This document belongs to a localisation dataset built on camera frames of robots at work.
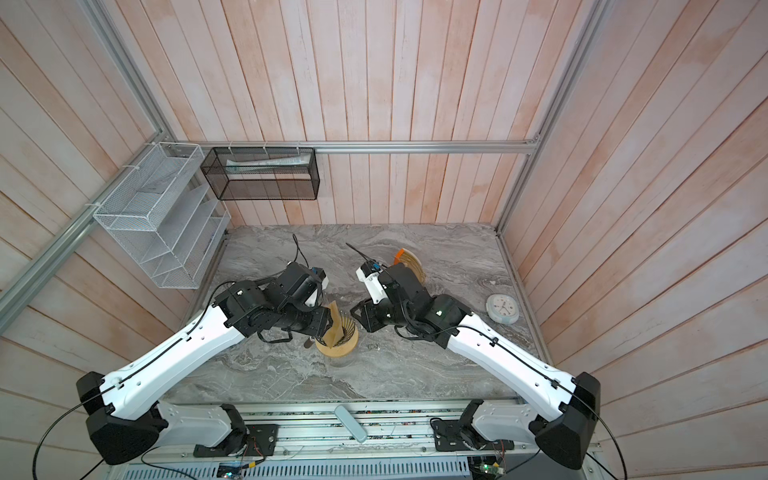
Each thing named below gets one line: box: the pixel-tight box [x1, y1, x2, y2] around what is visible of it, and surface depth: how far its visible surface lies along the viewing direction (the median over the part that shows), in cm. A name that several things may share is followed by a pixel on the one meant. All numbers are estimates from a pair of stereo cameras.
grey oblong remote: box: [334, 405, 368, 443], surface depth 75 cm
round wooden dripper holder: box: [316, 327, 359, 358], surface depth 78 cm
